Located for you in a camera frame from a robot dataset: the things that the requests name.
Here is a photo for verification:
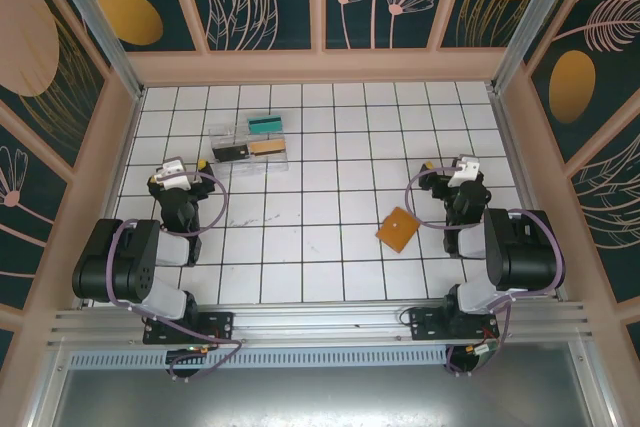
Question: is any teal credit card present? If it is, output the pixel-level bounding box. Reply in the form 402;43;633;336
246;114;284;137

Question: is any clear acrylic organizer tray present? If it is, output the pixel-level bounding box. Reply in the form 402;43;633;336
208;122;291;179

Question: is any aluminium frame post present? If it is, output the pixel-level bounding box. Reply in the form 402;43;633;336
488;0;595;94
39;0;147;99

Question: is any tan wooden block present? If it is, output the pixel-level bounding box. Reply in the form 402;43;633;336
249;138;288;158

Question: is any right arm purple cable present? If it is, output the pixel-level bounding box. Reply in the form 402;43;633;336
404;166;567;379

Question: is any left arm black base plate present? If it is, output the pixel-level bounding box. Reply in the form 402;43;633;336
143;311;235;346

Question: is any grey metal sheet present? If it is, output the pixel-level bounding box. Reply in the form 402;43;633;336
49;366;597;427

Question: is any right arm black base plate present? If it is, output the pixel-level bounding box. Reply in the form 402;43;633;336
408;307;501;343

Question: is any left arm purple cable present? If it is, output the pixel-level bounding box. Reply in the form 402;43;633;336
107;170;245;381

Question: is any slotted grey cable duct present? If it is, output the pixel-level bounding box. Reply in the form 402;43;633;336
67;346;449;369

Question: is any orange leather card holder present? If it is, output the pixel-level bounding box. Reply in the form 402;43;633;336
375;206;421;252

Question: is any aluminium mounting rail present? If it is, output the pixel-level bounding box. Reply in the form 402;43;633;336
47;301;594;348

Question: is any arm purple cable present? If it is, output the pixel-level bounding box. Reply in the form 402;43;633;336
107;170;245;381
404;166;567;379

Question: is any black credit card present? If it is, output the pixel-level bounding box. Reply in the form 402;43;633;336
213;143;250;164

